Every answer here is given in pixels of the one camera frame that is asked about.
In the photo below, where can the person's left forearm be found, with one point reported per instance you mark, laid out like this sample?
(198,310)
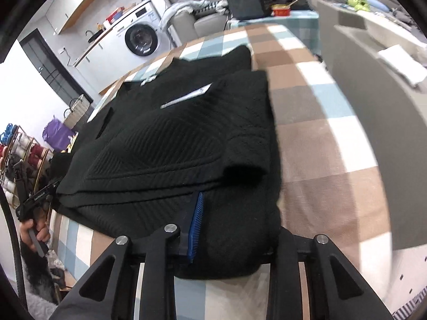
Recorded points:
(40,270)

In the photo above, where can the black faucet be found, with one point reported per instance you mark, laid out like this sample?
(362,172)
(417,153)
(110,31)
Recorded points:
(90,36)

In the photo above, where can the white washing machine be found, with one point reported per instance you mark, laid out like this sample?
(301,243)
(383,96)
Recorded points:
(140,36)

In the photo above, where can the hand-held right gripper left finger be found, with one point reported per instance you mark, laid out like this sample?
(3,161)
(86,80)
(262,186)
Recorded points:
(196,221)

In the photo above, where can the purple bag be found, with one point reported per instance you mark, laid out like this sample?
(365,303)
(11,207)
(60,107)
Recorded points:
(57,135)

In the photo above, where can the beige low partition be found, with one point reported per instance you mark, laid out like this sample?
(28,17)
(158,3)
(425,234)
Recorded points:
(360,56)

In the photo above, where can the grey sofa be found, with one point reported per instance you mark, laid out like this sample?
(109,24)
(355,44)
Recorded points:
(206,23)

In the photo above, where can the red basket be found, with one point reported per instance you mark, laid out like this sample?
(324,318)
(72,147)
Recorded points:
(115,14)

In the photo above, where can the shoe rack with shoes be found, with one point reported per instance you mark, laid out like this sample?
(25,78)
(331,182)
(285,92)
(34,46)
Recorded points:
(23,146)

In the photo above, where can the light blue cloth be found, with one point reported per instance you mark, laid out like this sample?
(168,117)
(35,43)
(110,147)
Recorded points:
(176,11)

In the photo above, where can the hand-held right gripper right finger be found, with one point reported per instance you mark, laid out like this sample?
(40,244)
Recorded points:
(290,244)

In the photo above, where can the woven laundry basket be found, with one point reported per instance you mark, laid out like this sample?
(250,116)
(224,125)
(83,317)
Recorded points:
(78,111)

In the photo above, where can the white lower cabinets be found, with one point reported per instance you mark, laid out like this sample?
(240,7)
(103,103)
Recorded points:
(100,46)

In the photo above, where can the side table with teal cloth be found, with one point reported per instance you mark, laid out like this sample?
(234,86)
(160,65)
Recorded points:
(283,26)

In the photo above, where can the green cloth item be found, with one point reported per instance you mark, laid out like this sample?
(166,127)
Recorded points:
(358,1)

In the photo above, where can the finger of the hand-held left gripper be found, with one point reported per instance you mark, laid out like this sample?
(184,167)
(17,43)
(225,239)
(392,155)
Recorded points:
(55,184)

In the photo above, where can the white cabinets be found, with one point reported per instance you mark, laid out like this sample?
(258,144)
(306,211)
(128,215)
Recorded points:
(100,46)
(73,3)

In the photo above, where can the black knit sweater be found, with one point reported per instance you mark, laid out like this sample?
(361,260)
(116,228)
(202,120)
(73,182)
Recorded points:
(166,140)

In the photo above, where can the white upper cabinets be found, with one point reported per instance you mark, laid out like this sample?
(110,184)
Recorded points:
(73,3)

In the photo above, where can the houndstooth cushion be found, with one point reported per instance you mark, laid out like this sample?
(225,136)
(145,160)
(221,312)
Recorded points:
(210,6)

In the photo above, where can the black laptop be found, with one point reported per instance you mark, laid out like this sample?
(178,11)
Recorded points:
(247,3)

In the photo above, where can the red bowl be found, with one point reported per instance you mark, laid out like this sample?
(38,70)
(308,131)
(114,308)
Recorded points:
(281,10)

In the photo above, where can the checkered tablecloth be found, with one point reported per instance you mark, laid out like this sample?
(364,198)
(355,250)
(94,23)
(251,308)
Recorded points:
(317,146)

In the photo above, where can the person's left hand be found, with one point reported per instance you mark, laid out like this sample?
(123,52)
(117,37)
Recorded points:
(40,233)

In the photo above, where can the white paper sheet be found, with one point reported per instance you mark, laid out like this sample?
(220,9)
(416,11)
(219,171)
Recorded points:
(403,63)

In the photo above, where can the black framed door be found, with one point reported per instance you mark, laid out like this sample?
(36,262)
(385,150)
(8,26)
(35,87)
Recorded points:
(50,66)

